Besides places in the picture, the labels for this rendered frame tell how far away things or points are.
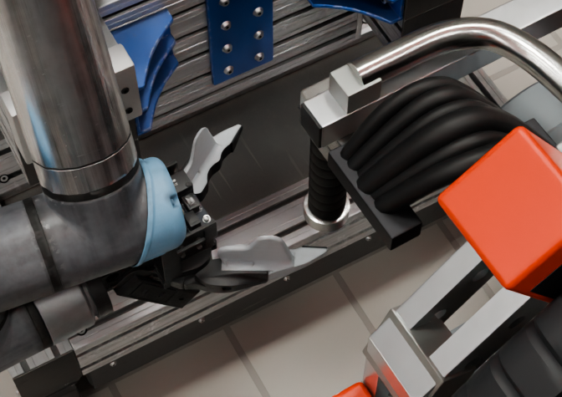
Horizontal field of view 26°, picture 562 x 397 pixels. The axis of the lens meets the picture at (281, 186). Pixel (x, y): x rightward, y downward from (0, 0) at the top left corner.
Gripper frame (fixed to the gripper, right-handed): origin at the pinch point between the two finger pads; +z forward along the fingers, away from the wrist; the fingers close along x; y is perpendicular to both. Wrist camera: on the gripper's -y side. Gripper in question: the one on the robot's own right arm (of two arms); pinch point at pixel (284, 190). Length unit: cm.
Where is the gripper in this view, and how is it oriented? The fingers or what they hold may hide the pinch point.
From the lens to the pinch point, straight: 109.1
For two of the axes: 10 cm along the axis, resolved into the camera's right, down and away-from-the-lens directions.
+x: -5.1, -7.3, 4.5
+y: 0.0, -5.2, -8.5
